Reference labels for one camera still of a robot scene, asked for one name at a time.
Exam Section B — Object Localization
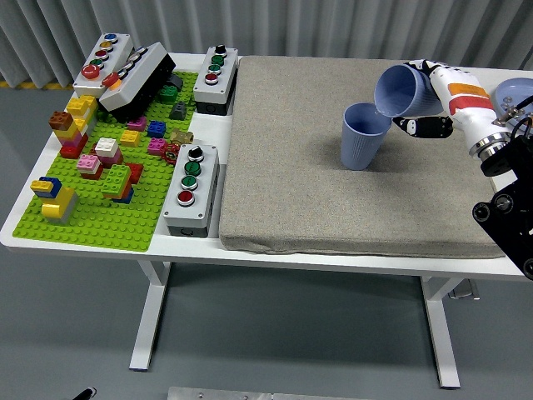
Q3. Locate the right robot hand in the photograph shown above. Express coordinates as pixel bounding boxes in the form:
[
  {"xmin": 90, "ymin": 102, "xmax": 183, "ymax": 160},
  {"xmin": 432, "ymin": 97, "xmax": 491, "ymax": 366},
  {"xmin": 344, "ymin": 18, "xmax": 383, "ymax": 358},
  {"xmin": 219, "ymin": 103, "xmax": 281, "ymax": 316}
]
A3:
[{"xmin": 391, "ymin": 59, "xmax": 510, "ymax": 147}]

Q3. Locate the blue ribbed plastic cup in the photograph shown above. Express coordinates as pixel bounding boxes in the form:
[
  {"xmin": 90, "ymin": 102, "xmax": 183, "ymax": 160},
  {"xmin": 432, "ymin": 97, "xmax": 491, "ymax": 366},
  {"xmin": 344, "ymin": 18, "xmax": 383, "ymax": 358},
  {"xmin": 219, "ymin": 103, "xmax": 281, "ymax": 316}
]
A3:
[
  {"xmin": 340, "ymin": 102, "xmax": 392, "ymax": 171},
  {"xmin": 373, "ymin": 62, "xmax": 442, "ymax": 119}
]

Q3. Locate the blue plate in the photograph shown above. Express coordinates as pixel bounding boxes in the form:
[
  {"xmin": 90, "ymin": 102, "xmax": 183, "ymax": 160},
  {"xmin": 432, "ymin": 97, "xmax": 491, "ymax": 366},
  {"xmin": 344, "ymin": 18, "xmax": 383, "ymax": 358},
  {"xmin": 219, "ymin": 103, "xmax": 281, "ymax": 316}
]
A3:
[{"xmin": 490, "ymin": 77, "xmax": 533, "ymax": 118}]

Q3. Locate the white table leg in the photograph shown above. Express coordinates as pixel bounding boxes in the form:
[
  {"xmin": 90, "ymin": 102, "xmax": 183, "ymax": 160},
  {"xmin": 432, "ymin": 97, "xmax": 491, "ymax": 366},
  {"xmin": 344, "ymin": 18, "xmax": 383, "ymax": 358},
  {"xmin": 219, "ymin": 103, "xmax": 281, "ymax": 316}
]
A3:
[
  {"xmin": 128, "ymin": 260, "xmax": 172, "ymax": 372},
  {"xmin": 419, "ymin": 275, "xmax": 467, "ymax": 389}
]

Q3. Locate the grey metal plate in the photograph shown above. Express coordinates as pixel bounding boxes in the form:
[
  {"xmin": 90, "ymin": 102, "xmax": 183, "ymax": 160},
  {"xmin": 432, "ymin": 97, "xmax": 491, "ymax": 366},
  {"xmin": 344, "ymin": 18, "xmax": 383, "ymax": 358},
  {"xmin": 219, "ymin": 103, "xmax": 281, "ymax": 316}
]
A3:
[{"xmin": 167, "ymin": 386, "xmax": 371, "ymax": 400}]

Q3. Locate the green studded baseplate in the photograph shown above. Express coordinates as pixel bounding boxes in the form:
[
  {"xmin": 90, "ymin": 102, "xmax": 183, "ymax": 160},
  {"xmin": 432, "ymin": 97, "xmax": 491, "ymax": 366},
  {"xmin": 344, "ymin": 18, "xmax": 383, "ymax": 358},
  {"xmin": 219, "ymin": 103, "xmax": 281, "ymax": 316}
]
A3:
[{"xmin": 12, "ymin": 71, "xmax": 200, "ymax": 253}]

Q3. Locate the grey-brown cushion mat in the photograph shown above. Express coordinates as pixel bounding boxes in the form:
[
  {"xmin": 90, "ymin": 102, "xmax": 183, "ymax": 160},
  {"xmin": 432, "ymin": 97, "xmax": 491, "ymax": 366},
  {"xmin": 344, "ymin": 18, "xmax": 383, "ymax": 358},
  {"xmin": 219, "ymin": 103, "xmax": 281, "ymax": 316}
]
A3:
[{"xmin": 218, "ymin": 56, "xmax": 514, "ymax": 259}]

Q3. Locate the grey pleated curtain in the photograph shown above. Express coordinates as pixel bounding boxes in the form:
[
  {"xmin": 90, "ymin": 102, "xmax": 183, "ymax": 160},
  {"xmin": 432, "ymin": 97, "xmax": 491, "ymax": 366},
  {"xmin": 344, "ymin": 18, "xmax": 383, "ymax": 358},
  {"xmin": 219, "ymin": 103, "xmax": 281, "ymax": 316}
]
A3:
[{"xmin": 0, "ymin": 0, "xmax": 533, "ymax": 89}]

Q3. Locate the blue yellow grey brick stack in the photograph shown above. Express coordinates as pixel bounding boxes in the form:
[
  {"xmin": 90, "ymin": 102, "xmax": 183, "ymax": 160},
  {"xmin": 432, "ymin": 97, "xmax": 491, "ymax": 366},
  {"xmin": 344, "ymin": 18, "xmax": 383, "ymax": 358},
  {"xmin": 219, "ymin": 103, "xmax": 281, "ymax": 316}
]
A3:
[{"xmin": 29, "ymin": 176, "xmax": 79, "ymax": 226}]

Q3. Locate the large four-button control box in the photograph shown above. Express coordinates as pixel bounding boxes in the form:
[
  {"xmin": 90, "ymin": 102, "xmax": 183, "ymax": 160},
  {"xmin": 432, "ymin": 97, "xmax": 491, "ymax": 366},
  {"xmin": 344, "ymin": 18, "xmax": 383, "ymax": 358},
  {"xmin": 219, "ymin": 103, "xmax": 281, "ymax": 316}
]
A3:
[{"xmin": 162, "ymin": 143, "xmax": 220, "ymax": 238}]

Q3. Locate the green and orange brick stack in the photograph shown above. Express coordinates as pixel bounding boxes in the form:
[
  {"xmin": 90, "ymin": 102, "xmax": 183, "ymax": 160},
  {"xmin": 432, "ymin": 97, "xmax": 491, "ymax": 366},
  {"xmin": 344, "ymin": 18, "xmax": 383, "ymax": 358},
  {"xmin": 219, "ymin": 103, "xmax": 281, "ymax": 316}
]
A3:
[{"xmin": 101, "ymin": 164, "xmax": 135, "ymax": 205}]

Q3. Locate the pink white red brick stack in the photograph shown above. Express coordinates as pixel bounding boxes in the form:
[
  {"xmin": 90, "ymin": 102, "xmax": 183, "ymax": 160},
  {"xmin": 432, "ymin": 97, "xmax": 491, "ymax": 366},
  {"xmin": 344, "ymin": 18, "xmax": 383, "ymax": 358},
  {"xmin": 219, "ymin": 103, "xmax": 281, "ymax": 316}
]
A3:
[{"xmin": 76, "ymin": 153, "xmax": 104, "ymax": 181}]

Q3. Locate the white and pink brick stack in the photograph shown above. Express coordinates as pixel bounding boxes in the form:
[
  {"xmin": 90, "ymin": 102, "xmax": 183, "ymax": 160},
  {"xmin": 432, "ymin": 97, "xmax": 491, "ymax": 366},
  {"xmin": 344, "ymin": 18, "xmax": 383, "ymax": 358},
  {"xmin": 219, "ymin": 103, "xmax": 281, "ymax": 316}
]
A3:
[{"xmin": 93, "ymin": 137, "xmax": 124, "ymax": 168}]

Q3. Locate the small four-button control box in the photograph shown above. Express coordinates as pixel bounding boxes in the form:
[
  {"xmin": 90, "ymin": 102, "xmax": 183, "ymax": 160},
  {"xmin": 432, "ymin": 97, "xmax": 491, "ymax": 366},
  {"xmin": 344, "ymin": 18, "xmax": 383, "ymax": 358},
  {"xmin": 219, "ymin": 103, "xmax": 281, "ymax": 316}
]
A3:
[{"xmin": 192, "ymin": 44, "xmax": 240, "ymax": 117}]

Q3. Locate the brown yellow pink red stack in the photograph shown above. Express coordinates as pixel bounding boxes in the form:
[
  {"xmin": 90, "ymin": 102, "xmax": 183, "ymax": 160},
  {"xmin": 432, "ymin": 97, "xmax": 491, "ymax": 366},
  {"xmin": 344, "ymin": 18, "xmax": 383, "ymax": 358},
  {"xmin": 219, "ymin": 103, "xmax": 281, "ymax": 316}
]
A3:
[{"xmin": 47, "ymin": 110, "xmax": 89, "ymax": 160}]

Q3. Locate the brass valve red handwheel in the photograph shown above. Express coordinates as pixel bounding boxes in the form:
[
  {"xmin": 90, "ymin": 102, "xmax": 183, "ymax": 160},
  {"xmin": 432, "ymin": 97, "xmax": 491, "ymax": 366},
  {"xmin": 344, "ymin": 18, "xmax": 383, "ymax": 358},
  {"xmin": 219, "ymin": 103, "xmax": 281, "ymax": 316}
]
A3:
[{"xmin": 160, "ymin": 128, "xmax": 195, "ymax": 164}]

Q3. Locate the yellow and white brick stack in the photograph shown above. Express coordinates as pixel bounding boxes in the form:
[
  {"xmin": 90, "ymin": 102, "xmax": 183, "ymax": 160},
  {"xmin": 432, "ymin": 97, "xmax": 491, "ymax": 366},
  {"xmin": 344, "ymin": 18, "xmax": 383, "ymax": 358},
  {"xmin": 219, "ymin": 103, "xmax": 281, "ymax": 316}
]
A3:
[{"xmin": 65, "ymin": 94, "xmax": 99, "ymax": 138}]

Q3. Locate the dark green brick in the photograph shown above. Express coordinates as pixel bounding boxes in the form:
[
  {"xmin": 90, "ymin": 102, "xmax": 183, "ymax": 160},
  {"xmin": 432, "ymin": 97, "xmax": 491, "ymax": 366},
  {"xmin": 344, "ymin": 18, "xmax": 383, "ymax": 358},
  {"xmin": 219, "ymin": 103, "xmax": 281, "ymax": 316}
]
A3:
[{"xmin": 157, "ymin": 85, "xmax": 181, "ymax": 103}]

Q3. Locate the yellow black floor tape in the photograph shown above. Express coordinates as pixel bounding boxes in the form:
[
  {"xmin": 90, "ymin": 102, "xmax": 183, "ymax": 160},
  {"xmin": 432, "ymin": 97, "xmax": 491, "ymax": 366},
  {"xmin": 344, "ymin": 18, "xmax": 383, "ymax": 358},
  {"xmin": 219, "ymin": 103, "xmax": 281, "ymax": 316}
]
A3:
[{"xmin": 0, "ymin": 81, "xmax": 75, "ymax": 90}]

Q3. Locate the white control box black base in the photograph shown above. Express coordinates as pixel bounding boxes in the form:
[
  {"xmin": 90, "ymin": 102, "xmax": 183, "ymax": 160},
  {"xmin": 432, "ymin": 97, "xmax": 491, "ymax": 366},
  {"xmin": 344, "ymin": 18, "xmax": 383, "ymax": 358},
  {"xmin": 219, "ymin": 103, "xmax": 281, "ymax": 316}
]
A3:
[{"xmin": 98, "ymin": 41, "xmax": 177, "ymax": 123}]

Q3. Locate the white five-button control box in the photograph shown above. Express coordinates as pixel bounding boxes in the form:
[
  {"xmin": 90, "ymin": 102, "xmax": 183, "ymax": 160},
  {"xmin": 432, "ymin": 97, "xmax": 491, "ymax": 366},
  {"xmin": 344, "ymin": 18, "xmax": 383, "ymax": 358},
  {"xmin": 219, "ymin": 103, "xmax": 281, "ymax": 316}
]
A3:
[{"xmin": 72, "ymin": 32, "xmax": 135, "ymax": 100}]

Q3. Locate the grey metal bracket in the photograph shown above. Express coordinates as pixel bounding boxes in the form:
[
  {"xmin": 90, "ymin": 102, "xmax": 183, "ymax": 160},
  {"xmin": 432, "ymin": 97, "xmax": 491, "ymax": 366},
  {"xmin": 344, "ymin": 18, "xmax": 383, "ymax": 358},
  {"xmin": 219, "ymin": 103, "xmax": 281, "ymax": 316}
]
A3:
[{"xmin": 447, "ymin": 279, "xmax": 481, "ymax": 300}]

